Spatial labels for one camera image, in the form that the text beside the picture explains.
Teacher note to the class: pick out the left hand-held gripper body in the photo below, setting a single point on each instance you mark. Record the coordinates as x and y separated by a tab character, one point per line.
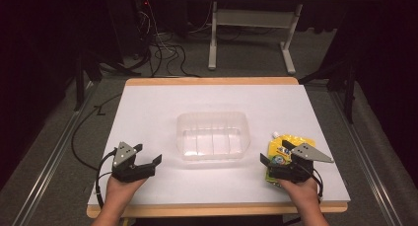
126	171

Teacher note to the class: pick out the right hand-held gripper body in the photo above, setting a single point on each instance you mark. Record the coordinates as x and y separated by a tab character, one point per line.
295	171

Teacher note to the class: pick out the yellow spouted drink pouch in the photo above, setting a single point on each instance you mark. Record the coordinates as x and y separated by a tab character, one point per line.
277	150

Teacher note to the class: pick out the clear plastic container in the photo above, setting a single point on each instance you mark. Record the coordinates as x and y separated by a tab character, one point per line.
213	137

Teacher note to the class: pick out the person's left hand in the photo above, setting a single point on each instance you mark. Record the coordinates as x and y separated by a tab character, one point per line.
120	193

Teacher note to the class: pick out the person's right hand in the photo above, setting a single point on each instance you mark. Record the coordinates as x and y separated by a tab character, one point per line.
305	193

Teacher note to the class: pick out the white table sheet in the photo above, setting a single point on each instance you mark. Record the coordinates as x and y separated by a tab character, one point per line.
203	101

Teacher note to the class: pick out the black metal stand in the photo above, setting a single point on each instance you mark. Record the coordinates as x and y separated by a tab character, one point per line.
348	84
80	78

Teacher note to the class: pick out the metal floor rail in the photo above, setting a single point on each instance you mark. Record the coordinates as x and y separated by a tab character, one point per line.
52	160
364	153

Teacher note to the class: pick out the white desk frame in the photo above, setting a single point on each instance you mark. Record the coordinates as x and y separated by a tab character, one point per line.
253	17

